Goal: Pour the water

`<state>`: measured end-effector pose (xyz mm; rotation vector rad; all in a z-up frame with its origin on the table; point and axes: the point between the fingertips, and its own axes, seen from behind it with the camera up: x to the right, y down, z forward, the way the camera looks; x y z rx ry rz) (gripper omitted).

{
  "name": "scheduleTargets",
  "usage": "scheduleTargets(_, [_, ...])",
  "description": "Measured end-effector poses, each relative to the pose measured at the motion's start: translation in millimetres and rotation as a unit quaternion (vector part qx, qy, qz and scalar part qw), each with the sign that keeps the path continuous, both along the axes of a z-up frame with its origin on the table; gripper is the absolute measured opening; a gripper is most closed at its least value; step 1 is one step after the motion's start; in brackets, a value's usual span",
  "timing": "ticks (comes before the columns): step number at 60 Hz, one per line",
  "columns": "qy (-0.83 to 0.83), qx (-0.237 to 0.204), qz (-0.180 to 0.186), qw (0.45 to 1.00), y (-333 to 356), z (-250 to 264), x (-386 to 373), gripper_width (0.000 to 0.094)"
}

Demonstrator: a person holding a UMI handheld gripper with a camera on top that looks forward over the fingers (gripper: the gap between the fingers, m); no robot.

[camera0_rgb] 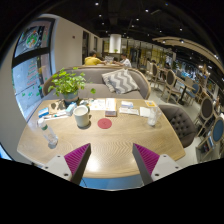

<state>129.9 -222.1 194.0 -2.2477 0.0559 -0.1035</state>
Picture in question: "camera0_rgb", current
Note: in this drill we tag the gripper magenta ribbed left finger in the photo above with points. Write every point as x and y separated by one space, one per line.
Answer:
77 161

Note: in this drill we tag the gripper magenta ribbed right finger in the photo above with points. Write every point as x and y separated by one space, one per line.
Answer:
146 161

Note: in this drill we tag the clear plastic water bottle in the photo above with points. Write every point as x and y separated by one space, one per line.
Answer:
48 133

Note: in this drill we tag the red round coaster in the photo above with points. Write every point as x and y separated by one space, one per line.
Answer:
104 123

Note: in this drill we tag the white napkin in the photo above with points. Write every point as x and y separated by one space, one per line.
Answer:
144 112

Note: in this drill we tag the clear plastic cup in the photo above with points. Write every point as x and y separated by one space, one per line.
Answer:
153 114

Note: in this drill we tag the white ceramic mug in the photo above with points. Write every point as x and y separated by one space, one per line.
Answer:
81 115

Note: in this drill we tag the grey tufted armchair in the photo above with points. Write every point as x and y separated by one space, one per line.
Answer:
181 123

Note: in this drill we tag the light blue tissue box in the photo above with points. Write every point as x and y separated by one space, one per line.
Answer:
70 108

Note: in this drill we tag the white blue leaflet stack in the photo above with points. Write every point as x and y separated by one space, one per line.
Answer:
128 108

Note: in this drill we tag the yellow card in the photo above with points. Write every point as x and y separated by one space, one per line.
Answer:
150 103

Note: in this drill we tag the small dark booklet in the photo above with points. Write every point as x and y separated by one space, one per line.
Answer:
110 113

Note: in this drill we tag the blue card box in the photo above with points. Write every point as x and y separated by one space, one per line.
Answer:
43 112

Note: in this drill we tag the white menu paper sheets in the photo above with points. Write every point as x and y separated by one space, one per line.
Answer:
108 104

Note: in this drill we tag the blue backed wooden chair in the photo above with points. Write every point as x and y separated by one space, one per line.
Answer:
208 144

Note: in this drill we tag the grey curved sofa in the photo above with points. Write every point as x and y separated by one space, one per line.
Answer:
97 88

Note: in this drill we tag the green potted plant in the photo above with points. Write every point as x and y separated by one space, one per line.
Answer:
68 84

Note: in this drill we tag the grey backed wooden chair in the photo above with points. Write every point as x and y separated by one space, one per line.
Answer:
205 114

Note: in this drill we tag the grey chevron pillow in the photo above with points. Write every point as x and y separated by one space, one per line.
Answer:
120 81

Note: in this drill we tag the person in white shirt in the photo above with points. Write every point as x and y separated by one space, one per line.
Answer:
124 62

